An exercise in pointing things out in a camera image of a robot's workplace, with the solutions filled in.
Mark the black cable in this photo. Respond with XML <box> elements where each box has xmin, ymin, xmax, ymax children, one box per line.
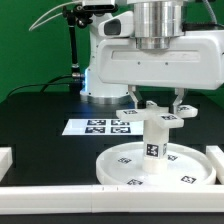
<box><xmin>5</xmin><ymin>74</ymin><xmax>84</xmax><ymax>99</ymax></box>

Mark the white round table top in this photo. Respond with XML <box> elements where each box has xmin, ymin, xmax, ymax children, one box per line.
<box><xmin>96</xmin><ymin>142</ymin><xmax>216</xmax><ymax>186</ymax></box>

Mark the white cross-shaped table base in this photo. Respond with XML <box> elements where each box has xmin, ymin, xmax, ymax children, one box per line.
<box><xmin>116</xmin><ymin>101</ymin><xmax>198</xmax><ymax>129</ymax></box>

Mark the white cable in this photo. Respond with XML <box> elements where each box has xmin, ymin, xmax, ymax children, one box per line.
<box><xmin>28</xmin><ymin>0</ymin><xmax>84</xmax><ymax>32</ymax></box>

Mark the white left fence block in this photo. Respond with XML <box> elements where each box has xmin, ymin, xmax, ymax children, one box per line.
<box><xmin>0</xmin><ymin>147</ymin><xmax>13</xmax><ymax>181</ymax></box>

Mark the white fence block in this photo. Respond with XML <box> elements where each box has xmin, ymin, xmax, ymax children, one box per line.
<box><xmin>206</xmin><ymin>145</ymin><xmax>224</xmax><ymax>185</ymax></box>
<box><xmin>0</xmin><ymin>147</ymin><xmax>13</xmax><ymax>181</ymax></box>

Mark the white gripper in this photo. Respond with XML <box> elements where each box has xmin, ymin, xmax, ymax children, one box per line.
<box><xmin>96</xmin><ymin>30</ymin><xmax>224</xmax><ymax>112</ymax></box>

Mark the grey braided camera cable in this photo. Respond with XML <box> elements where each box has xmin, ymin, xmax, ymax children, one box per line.
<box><xmin>201</xmin><ymin>0</ymin><xmax>219</xmax><ymax>26</ymax></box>

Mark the white front fence rail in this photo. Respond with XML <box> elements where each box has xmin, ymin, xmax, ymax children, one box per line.
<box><xmin>0</xmin><ymin>185</ymin><xmax>224</xmax><ymax>215</ymax></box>

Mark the black camera stand pole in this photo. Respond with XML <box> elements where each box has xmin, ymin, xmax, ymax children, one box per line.
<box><xmin>62</xmin><ymin>4</ymin><xmax>92</xmax><ymax>92</ymax></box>

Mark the white marker sheet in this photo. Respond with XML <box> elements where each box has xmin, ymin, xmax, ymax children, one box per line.
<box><xmin>63</xmin><ymin>119</ymin><xmax>143</xmax><ymax>136</ymax></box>

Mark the white right fence block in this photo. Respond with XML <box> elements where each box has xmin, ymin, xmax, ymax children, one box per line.
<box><xmin>206</xmin><ymin>145</ymin><xmax>224</xmax><ymax>185</ymax></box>

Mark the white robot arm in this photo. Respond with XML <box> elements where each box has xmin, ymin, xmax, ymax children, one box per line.
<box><xmin>81</xmin><ymin>0</ymin><xmax>224</xmax><ymax>105</ymax></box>

